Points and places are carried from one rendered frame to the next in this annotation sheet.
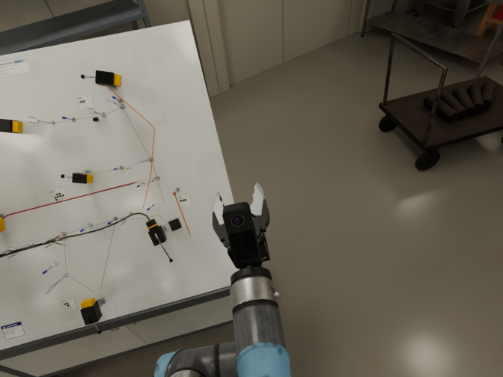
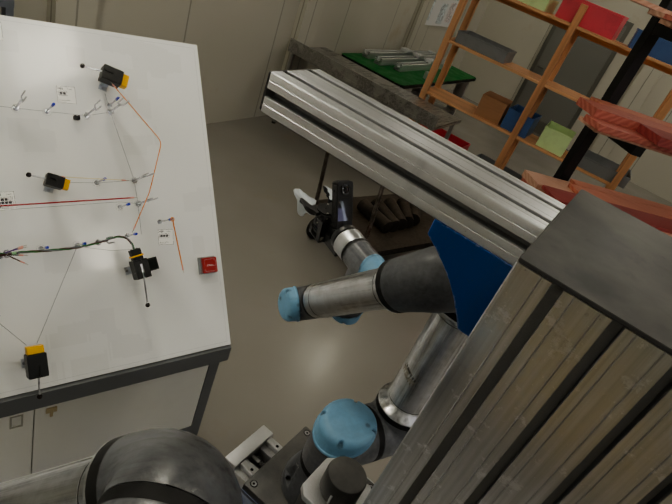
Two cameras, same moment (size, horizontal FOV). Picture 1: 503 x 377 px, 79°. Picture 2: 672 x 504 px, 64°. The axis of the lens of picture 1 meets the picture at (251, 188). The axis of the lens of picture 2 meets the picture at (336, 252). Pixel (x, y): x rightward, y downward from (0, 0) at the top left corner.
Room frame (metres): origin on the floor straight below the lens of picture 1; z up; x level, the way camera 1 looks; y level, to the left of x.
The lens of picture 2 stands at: (-0.63, 0.73, 2.19)
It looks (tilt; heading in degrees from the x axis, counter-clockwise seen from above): 31 degrees down; 321
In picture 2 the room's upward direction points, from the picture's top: 22 degrees clockwise
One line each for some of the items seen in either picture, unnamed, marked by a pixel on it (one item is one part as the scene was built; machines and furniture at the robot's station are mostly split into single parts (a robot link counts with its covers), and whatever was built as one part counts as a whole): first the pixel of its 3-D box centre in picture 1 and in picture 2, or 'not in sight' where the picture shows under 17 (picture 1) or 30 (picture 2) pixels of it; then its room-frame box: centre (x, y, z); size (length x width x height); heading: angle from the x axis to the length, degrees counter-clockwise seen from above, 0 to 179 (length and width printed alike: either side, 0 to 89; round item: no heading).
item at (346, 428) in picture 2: not in sight; (342, 438); (-0.14, 0.13, 1.33); 0.13 x 0.12 x 0.14; 92
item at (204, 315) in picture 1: (191, 315); (124, 413); (0.54, 0.36, 0.60); 0.55 x 0.03 x 0.39; 99
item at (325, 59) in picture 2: (439, 11); (361, 116); (3.91, -2.59, 0.47); 1.81 x 0.68 x 0.93; 28
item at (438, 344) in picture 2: not in sight; (430, 358); (-0.14, 0.01, 1.54); 0.15 x 0.12 x 0.55; 92
